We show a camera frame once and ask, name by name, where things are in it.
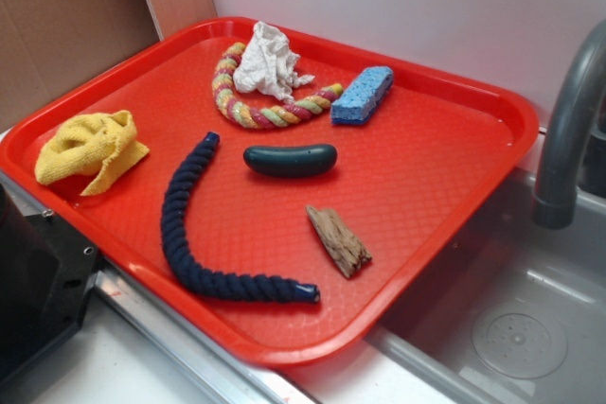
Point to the grey sink basin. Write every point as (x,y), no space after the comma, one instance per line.
(508,312)

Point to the yellow microfiber cloth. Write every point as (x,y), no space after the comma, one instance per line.
(100,146)

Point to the crumpled white paper towel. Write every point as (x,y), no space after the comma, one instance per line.
(268,65)

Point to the red plastic tray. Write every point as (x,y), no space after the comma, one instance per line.
(404,183)

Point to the dark green toy cucumber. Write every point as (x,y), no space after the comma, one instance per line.
(291,162)

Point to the blue sponge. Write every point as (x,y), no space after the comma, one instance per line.
(362,97)

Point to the brown wood chip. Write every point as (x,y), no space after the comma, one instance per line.
(346,250)

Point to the brown cardboard box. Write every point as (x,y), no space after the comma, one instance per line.
(49,47)

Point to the grey faucet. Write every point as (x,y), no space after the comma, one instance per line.
(573,154)

